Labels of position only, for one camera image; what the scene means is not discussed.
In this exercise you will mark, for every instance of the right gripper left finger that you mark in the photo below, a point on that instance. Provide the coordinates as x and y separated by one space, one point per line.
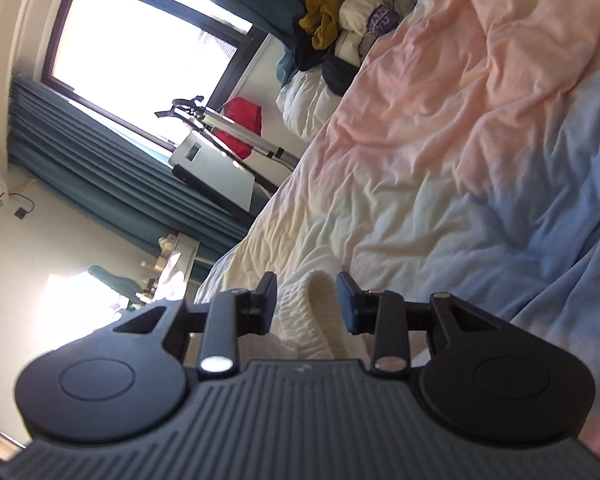
223 320

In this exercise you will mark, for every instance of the white desk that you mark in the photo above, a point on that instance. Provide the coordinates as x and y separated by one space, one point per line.
173 270

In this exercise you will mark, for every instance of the white sweatpants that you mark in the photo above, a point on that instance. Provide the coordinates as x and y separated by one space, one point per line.
307 323

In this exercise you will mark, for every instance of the garment steamer stand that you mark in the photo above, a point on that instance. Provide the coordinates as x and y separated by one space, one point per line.
208 166

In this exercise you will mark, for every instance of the pile of clothes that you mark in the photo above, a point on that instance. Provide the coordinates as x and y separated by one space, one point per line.
361 23

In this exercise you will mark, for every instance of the red bag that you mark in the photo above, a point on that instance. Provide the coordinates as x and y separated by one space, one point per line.
246 114

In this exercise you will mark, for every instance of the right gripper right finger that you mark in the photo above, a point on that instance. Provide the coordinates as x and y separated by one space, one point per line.
380 314

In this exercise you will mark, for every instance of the white puffy jacket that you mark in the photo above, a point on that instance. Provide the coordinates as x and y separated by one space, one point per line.
306 103

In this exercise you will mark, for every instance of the mustard yellow garment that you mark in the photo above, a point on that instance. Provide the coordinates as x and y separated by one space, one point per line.
321 22

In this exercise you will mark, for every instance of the teal curtain far side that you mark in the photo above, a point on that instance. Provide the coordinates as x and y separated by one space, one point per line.
113 181

